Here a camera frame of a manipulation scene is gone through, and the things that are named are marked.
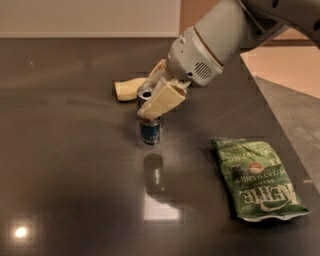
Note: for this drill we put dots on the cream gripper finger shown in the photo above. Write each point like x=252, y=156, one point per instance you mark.
x=165, y=97
x=160, y=70

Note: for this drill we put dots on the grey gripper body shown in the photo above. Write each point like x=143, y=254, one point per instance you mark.
x=191, y=57

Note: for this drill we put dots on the silver redbull can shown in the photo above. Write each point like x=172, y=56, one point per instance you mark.
x=150, y=130

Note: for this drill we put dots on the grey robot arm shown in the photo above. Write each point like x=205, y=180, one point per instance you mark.
x=230, y=28

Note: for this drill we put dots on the yellow sponge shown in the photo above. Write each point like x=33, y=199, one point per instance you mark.
x=127, y=90

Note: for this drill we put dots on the green potato chips bag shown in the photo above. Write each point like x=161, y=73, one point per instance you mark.
x=257, y=180

